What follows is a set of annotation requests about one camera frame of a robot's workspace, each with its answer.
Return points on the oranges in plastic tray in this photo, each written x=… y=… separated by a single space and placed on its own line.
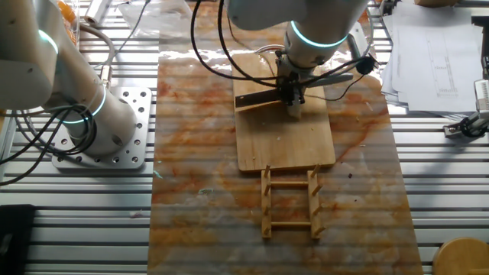
x=77 y=19

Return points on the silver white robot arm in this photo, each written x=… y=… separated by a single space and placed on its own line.
x=76 y=88

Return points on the stack of white papers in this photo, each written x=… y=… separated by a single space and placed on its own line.
x=431 y=57

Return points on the silver camera on clamp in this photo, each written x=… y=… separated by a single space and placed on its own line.
x=471 y=124

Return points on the wooden knife rack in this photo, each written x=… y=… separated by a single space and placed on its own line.
x=266 y=206

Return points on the orange marble pattern mat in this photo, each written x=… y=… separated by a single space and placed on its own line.
x=191 y=133

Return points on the clear plastic wrap roll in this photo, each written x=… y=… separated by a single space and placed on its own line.
x=96 y=11

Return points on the orange fruit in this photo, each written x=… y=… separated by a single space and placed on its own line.
x=67 y=11
x=72 y=35

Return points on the white radish slice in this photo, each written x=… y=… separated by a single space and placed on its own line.
x=294 y=112

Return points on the clear plastic bag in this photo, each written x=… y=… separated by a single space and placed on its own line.
x=160 y=17

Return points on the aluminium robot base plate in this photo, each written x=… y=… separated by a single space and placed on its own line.
x=141 y=114

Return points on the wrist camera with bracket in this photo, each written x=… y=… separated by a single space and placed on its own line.
x=364 y=65

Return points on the round wooden disc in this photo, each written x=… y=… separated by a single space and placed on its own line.
x=462 y=257

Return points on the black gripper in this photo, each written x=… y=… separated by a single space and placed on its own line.
x=291 y=82

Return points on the wooden cutting board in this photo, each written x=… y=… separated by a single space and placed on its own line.
x=275 y=141

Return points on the brown cardboard box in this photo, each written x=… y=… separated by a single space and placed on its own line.
x=435 y=2

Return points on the black box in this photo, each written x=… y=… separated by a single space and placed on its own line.
x=17 y=237

